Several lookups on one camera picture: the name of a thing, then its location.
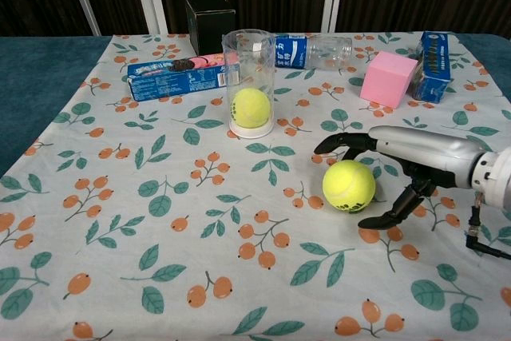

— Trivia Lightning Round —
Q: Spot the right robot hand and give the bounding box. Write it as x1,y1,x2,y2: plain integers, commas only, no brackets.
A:
313,125,486,231

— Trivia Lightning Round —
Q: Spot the yellow tennis ball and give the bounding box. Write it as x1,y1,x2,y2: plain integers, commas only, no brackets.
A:
322,159,377,215
230,88,273,129

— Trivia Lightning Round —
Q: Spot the pink foam cube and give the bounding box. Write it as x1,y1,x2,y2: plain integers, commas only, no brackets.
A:
358,50,420,109

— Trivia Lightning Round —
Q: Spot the blue rectangular carton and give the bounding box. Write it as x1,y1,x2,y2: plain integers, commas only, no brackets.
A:
411,30,454,104

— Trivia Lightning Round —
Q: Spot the clear water bottle blue label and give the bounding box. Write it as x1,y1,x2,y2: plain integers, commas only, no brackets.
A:
255,34,355,72

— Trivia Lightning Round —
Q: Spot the clear plastic tube container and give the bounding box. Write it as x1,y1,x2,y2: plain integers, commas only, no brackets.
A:
221,28,277,141

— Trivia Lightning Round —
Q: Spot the black cardboard box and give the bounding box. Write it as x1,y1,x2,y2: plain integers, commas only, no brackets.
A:
184,0,237,57

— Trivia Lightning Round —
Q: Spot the floral tablecloth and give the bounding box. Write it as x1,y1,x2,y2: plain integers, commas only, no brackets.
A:
0,31,511,341

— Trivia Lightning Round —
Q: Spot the blue pink cookie box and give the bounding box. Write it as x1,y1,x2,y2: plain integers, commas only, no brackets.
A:
127,52,240,103

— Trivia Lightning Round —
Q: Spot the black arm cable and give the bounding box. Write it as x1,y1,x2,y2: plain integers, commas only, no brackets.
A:
464,191,511,260

